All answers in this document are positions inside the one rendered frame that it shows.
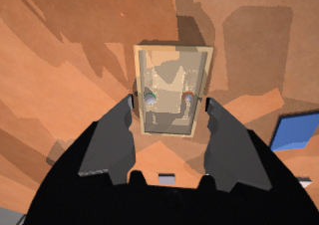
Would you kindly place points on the pale pink flat rectangular card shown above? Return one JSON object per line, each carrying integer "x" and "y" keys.
{"x": 304, "y": 181}

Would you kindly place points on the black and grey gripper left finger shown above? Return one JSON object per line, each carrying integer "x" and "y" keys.
{"x": 101, "y": 156}

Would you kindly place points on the wooden ball-in-hole puzzle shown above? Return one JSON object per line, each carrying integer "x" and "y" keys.
{"x": 170, "y": 86}

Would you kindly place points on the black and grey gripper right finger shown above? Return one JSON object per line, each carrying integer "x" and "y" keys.
{"x": 241, "y": 163}

